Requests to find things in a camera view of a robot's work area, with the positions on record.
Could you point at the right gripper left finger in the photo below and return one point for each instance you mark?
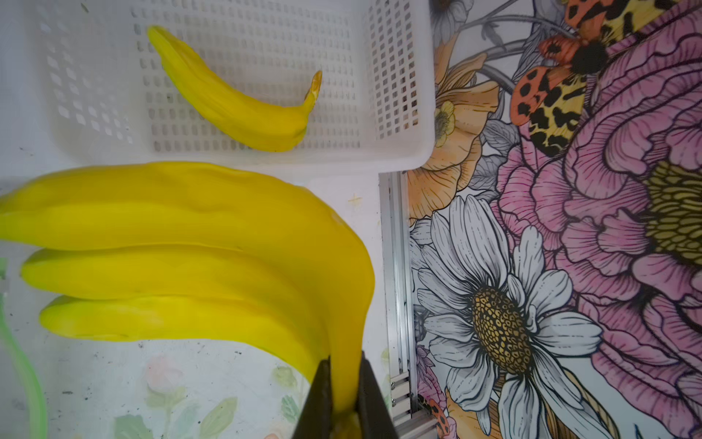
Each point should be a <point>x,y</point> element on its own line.
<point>316,417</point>

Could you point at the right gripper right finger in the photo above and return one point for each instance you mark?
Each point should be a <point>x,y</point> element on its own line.
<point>373,414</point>

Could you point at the yellow banana bunch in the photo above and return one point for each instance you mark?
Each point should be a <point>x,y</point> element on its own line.
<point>181,250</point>

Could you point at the panda print zip-top bag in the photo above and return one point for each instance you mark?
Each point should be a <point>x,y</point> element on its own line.
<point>36,401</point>

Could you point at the single yellow banana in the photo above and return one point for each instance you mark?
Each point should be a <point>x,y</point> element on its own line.
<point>256,124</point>

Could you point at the white plastic basket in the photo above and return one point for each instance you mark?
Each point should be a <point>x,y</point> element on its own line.
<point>282,87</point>

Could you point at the right aluminium corner post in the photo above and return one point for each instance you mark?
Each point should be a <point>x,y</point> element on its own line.
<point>409,417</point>

